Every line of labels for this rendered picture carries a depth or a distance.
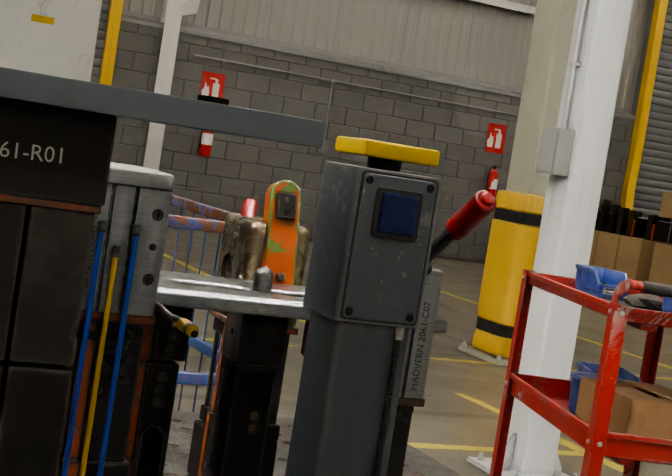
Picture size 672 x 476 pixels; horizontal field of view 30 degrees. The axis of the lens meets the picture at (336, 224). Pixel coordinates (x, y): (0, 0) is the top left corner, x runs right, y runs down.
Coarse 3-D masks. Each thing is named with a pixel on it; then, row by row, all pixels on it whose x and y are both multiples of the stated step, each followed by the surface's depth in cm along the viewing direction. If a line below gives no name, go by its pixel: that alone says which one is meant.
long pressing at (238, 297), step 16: (160, 272) 128; (176, 272) 130; (160, 288) 113; (176, 288) 114; (192, 288) 119; (208, 288) 121; (240, 288) 127; (272, 288) 129; (288, 288) 132; (304, 288) 134; (176, 304) 113; (192, 304) 114; (208, 304) 114; (224, 304) 115; (240, 304) 115; (256, 304) 116; (272, 304) 117; (288, 304) 117
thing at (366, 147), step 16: (336, 144) 94; (352, 144) 91; (368, 144) 89; (384, 144) 90; (400, 144) 90; (368, 160) 93; (384, 160) 92; (400, 160) 90; (416, 160) 91; (432, 160) 91
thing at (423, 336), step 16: (432, 272) 110; (432, 288) 110; (432, 304) 110; (432, 320) 110; (416, 336) 110; (432, 336) 111; (416, 352) 110; (416, 368) 110; (416, 384) 110; (400, 400) 110; (416, 400) 111; (400, 416) 111; (400, 432) 111; (400, 448) 111; (400, 464) 112
